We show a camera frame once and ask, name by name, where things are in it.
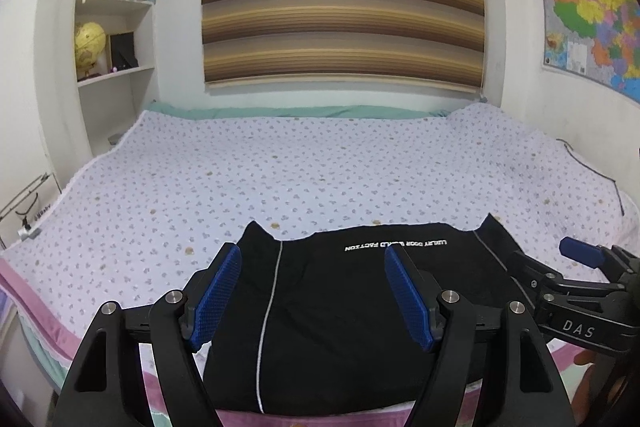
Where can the white bookshelf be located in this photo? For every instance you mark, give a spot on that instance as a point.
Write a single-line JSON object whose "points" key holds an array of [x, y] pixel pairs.
{"points": [[117, 12]]}

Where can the brown striped window blind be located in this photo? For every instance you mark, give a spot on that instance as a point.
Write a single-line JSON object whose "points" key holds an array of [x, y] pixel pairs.
{"points": [[345, 7]]}

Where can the colourful wall map poster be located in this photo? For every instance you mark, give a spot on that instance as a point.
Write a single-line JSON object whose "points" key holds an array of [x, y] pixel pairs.
{"points": [[585, 7]]}

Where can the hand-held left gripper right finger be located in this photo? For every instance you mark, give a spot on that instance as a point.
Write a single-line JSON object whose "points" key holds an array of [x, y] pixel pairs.
{"points": [[407, 299]]}

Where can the teal bed sheet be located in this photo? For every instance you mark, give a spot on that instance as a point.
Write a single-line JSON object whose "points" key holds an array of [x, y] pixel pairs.
{"points": [[300, 111]]}

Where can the black hooded jacket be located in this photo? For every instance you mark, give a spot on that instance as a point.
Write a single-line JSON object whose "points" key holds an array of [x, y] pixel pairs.
{"points": [[325, 307]]}

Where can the person's right hand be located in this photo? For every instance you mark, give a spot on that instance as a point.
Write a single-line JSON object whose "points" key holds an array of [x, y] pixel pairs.
{"points": [[585, 382]]}

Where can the black picture frame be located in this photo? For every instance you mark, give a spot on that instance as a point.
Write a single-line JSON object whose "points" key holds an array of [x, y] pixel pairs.
{"points": [[122, 49]]}

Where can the pink bed sheet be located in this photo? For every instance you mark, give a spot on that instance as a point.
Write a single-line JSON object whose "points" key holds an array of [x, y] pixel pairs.
{"points": [[40, 312]]}

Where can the yellow globe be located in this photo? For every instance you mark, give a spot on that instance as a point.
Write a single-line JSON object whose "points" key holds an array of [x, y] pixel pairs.
{"points": [[90, 39]]}

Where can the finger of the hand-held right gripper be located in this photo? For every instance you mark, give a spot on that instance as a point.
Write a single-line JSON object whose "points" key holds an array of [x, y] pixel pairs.
{"points": [[580, 251], [532, 274]]}

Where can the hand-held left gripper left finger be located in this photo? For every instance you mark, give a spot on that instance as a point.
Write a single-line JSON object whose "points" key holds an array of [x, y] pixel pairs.
{"points": [[215, 297]]}

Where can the floral quilted bed cover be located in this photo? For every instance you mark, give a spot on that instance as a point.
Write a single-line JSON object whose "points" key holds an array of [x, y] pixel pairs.
{"points": [[300, 167]]}

